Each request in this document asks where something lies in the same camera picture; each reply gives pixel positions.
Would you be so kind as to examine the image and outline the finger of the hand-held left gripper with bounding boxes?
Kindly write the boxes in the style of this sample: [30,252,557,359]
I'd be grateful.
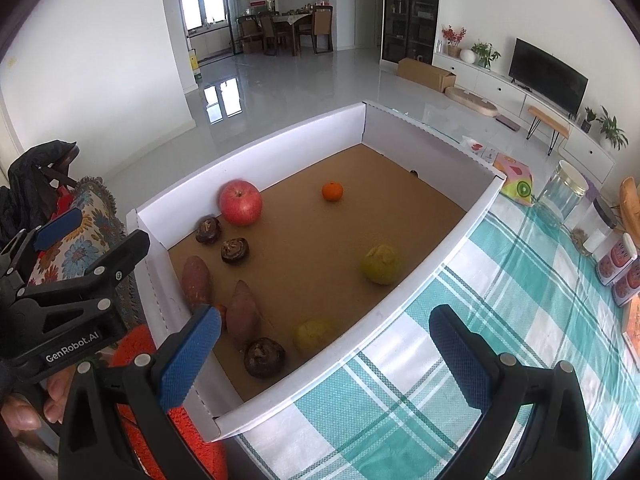
[15,229,152,311]
[0,207,84,291]

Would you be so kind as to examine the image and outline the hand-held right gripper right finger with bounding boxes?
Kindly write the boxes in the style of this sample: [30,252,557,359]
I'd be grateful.
[429,305,606,480]

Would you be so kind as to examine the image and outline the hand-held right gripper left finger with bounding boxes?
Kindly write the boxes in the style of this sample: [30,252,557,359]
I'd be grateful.
[57,304,223,480]

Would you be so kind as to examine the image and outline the sweet potato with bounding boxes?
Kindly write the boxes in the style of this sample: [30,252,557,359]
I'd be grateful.
[226,280,262,352]
[181,255,215,317]

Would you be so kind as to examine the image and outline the dark water chestnut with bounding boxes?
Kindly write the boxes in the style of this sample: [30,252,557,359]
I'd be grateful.
[243,337,287,380]
[195,216,222,246]
[221,238,251,265]

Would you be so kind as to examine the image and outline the green citrus fruit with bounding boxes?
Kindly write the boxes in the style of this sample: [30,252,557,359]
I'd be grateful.
[361,245,402,286]
[292,319,337,358]

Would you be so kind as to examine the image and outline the red apple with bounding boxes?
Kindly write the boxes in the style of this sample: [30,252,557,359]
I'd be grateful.
[218,179,263,227]

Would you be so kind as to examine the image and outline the white cardboard box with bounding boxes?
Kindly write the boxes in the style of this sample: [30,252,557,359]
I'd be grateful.
[126,101,507,443]

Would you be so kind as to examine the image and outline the person's left hand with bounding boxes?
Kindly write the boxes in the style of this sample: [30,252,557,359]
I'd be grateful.
[0,370,76,438]

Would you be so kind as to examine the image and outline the floral fringed cushion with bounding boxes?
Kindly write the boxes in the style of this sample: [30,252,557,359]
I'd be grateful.
[25,176,126,291]

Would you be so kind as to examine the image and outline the black jacket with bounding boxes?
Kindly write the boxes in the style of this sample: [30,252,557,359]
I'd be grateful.
[0,141,81,256]

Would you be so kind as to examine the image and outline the orange towel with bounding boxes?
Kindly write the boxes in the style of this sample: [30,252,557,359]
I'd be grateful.
[107,324,228,480]

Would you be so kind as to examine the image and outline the teal checked tablecloth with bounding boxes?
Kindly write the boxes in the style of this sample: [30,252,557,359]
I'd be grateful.
[235,195,640,480]

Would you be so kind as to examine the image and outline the orange book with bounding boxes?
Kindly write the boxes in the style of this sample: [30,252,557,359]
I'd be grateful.
[620,296,640,361]

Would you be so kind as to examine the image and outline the fruit print cushion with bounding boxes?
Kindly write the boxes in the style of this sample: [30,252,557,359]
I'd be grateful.
[492,154,535,208]

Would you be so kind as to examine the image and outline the clear canister with black lid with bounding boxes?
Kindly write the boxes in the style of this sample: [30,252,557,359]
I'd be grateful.
[567,199,621,257]

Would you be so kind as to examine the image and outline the glass jar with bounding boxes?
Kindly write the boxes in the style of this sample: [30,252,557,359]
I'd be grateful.
[537,160,590,226]

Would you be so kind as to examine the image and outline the white television console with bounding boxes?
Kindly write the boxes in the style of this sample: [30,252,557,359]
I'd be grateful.
[432,51,616,181]

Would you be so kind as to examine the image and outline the wooden bench with metal legs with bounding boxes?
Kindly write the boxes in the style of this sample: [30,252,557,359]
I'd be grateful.
[526,106,572,156]

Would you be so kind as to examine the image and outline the oval wooden board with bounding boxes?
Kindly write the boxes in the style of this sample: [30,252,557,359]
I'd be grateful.
[445,86,500,118]

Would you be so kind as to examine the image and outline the wooden dining chair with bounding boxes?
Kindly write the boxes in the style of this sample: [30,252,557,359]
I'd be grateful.
[311,6,335,54]
[257,14,291,57]
[236,15,266,55]

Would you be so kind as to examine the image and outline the potted green plant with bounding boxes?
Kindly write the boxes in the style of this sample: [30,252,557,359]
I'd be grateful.
[470,40,502,70]
[597,106,630,152]

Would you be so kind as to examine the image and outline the brown cardboard carton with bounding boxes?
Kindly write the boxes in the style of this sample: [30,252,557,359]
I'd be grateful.
[396,57,457,93]

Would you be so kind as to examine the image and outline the dining table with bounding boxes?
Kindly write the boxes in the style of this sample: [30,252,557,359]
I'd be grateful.
[272,10,333,56]

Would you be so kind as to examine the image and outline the black television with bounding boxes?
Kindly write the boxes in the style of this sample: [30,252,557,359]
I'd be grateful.
[509,37,589,116]

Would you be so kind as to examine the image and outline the red flowers in vase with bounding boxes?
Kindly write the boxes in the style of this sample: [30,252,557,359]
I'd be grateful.
[441,24,468,58]

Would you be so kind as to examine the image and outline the dark glass cabinet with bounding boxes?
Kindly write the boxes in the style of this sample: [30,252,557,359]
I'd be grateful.
[381,0,442,66]

